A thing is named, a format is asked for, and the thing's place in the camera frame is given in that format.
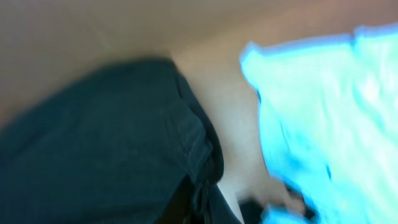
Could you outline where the black t-shirt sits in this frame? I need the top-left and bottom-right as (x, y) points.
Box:
(1, 57), (237, 223)

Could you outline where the light blue printed t-shirt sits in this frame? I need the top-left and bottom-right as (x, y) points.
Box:
(240, 24), (397, 224)

